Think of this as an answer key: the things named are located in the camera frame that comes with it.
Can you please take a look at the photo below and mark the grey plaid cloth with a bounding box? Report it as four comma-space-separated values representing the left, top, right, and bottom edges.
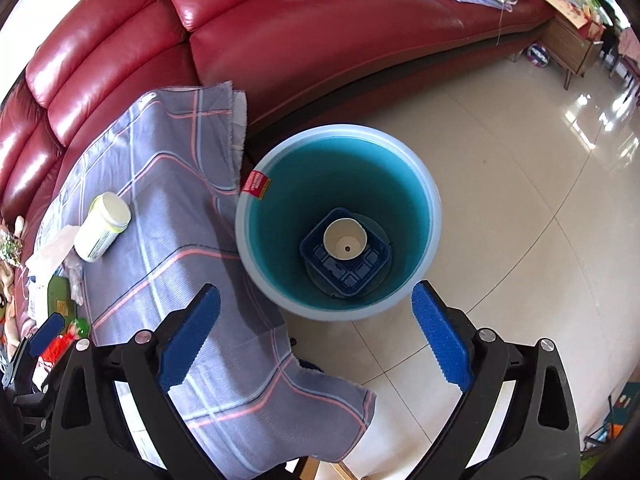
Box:
35, 82, 375, 479

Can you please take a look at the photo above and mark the green white medicine box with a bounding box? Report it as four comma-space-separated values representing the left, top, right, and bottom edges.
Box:
47, 275, 78, 323

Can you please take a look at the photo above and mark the white paper sheet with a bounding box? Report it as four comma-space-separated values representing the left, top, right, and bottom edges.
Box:
26, 226, 80, 326

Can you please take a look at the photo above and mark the white jar green label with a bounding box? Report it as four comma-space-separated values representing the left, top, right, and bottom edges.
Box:
74, 192, 131, 262

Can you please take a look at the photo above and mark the blue plastic tray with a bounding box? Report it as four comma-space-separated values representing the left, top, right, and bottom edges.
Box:
299, 207, 392, 298

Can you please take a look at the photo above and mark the red leather sofa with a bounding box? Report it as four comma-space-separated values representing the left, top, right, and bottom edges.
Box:
1, 0, 553, 223

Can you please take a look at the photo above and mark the red snack bag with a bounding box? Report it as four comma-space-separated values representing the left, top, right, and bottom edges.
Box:
32, 318, 91, 389

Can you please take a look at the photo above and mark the wooden side table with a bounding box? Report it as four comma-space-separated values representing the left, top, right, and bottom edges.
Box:
540, 0, 604, 90

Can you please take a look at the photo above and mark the teal trash bin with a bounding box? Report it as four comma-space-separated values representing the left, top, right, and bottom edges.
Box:
235, 124, 442, 321

